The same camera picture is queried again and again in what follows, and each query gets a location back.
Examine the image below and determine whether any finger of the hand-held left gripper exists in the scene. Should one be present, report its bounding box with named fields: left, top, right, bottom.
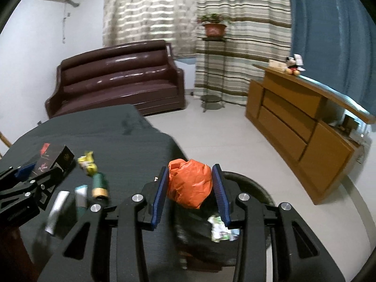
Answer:
left=0, top=164, right=37, bottom=187
left=0, top=167, right=65, bottom=211

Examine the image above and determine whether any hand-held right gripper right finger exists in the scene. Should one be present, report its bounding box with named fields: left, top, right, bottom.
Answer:
left=211, top=164, right=347, bottom=282

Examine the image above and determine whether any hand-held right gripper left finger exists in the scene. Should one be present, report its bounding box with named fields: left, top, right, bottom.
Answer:
left=37, top=166, right=170, bottom=282

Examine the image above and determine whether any black cardboard box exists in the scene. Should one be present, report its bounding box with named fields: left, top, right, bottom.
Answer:
left=31, top=145, right=74, bottom=180

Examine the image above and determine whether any long white green packet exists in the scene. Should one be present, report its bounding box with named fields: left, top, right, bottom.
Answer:
left=208, top=215, right=230, bottom=242

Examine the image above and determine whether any orange plastic bag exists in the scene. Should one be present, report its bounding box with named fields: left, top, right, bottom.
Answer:
left=167, top=159, right=213, bottom=210

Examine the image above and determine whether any black lined trash bin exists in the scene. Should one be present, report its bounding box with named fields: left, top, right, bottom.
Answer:
left=172, top=172, right=278, bottom=266

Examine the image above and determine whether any blue white tube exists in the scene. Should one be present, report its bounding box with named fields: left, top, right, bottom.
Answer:
left=74, top=184, right=89, bottom=209

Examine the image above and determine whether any yellow wrapper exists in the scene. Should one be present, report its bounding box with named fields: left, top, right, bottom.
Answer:
left=77, top=151, right=98, bottom=177

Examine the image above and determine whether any green glass bottle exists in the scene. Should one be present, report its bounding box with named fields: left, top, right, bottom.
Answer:
left=91, top=172, right=110, bottom=200

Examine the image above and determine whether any wooden stick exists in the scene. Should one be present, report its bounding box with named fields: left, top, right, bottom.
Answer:
left=0, top=131, right=13, bottom=148

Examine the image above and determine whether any wooden cabinet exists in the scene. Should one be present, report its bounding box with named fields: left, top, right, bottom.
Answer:
left=245, top=63, right=372, bottom=205

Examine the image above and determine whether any black metal plant stand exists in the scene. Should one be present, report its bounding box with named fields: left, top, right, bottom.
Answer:
left=201, top=37, right=227, bottom=113

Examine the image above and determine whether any brown leather sofa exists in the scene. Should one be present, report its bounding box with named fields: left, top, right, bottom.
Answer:
left=45, top=39, right=186, bottom=120

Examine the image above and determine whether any mouse plush toy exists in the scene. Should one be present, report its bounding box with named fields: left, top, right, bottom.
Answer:
left=286, top=56, right=306, bottom=76

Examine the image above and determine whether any small brown box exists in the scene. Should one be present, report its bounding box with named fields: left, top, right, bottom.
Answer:
left=342, top=114, right=360, bottom=130

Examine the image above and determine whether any striped curtain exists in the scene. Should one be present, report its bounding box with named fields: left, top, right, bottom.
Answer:
left=194, top=0, right=293, bottom=106

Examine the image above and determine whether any potted plant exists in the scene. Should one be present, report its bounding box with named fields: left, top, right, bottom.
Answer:
left=197, top=12, right=232, bottom=39

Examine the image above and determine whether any beige patterned curtain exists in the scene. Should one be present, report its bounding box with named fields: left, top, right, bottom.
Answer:
left=102, top=0, right=199, bottom=58

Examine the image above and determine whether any blue curtain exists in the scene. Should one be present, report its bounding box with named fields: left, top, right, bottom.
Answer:
left=286, top=0, right=376, bottom=115

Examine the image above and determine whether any white air conditioner cable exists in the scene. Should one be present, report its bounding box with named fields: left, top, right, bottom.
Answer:
left=61, top=4, right=71, bottom=43

